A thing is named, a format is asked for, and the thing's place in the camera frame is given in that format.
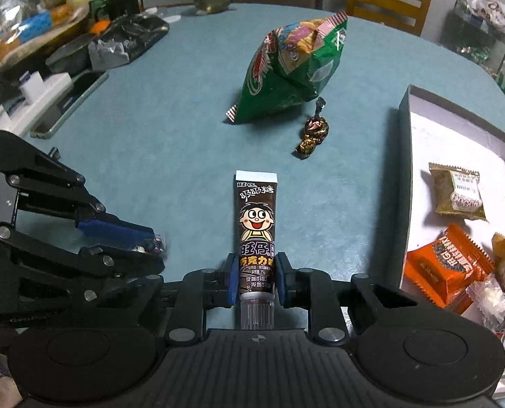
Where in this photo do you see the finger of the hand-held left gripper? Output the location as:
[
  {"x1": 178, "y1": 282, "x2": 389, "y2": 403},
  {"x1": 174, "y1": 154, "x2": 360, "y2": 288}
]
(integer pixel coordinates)
[
  {"x1": 0, "y1": 222, "x2": 166, "y2": 280},
  {"x1": 0, "y1": 131, "x2": 157, "y2": 250}
]

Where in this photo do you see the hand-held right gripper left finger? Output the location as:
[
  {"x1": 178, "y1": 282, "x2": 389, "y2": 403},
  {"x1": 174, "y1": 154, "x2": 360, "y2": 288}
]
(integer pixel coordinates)
[{"x1": 166, "y1": 252, "x2": 241, "y2": 346}]

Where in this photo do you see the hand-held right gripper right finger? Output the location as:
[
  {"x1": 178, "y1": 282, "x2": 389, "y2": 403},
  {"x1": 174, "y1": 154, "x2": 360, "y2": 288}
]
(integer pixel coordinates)
[{"x1": 276, "y1": 252, "x2": 419, "y2": 346}]

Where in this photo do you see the dark brown candy tube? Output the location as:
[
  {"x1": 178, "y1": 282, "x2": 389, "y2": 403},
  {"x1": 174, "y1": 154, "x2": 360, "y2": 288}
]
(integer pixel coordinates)
[{"x1": 234, "y1": 170, "x2": 279, "y2": 331}]

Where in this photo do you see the orange snack packet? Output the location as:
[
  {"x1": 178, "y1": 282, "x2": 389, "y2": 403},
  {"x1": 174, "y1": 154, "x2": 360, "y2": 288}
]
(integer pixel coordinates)
[{"x1": 405, "y1": 222, "x2": 496, "y2": 312}]

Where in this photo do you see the brown snack packet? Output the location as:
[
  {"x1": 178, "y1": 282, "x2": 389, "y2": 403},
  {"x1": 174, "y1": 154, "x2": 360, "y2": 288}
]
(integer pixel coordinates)
[{"x1": 428, "y1": 161, "x2": 488, "y2": 222}]

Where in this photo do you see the grey cardboard box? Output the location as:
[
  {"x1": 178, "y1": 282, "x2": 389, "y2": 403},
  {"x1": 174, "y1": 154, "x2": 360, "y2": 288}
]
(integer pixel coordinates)
[{"x1": 397, "y1": 84, "x2": 505, "y2": 341}]

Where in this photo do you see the smartphone in clear case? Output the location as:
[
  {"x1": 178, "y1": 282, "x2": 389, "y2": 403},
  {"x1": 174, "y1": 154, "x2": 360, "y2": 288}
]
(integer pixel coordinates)
[{"x1": 30, "y1": 69, "x2": 110, "y2": 139}]

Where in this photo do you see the white power strip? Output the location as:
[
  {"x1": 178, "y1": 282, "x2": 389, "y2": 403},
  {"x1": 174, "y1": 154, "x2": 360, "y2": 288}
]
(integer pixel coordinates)
[{"x1": 0, "y1": 72, "x2": 74, "y2": 137}]

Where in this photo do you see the gold wrapped candy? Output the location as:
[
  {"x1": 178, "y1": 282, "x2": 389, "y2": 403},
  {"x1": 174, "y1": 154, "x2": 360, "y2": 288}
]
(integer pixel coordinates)
[{"x1": 294, "y1": 97, "x2": 332, "y2": 161}]

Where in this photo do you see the crumpled silver bag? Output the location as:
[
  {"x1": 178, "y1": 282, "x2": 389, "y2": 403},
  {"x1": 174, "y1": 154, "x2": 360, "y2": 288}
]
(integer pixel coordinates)
[{"x1": 88, "y1": 36, "x2": 131, "y2": 70}]

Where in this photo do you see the large green snack bag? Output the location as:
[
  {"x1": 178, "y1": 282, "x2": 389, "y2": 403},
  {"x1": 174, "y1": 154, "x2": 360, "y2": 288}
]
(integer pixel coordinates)
[{"x1": 225, "y1": 11, "x2": 349, "y2": 125}]

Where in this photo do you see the blue packet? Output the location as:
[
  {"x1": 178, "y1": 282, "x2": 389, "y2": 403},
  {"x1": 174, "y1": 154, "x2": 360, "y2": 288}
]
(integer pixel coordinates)
[{"x1": 5, "y1": 11, "x2": 52, "y2": 41}]

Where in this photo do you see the black mug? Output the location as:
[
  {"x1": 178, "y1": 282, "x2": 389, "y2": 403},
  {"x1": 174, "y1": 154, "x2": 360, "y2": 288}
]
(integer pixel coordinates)
[{"x1": 88, "y1": 0, "x2": 141, "y2": 23}]

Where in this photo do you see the metal shelf rack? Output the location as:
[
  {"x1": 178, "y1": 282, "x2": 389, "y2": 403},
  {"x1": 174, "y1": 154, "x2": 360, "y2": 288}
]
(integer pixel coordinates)
[{"x1": 440, "y1": 0, "x2": 505, "y2": 83}]

